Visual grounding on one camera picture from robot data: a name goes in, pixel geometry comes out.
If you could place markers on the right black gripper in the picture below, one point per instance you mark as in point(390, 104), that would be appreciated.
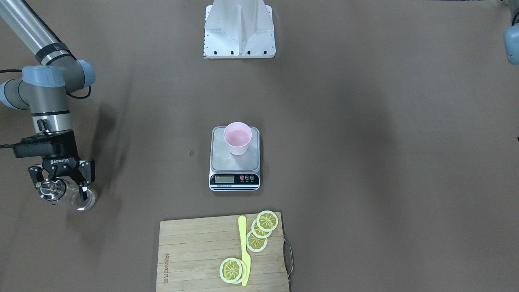
point(61, 155)

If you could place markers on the glass sauce bottle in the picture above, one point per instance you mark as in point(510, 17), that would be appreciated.
point(61, 193)

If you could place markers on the pink plastic cup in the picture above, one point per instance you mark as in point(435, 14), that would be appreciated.
point(237, 136)

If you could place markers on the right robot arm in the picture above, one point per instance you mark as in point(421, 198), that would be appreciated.
point(44, 88)

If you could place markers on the digital kitchen scale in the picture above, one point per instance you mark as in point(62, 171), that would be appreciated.
point(229, 172)

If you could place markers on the bamboo cutting board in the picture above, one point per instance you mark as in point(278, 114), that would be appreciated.
point(190, 252)

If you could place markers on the yellow plastic knife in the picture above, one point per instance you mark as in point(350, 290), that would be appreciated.
point(245, 257)

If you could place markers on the lemon slice bottom front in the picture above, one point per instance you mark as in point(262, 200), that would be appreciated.
point(230, 270)

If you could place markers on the lemon slice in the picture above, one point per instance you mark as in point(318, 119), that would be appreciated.
point(267, 221)
point(230, 270)
point(254, 243)
point(258, 232)
point(244, 272)

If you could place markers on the lemon slice bottom back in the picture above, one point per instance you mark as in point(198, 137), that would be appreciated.
point(244, 272)

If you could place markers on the lemon slice top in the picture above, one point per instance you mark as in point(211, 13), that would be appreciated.
point(267, 221)

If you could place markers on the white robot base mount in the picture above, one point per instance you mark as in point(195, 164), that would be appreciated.
point(239, 29)

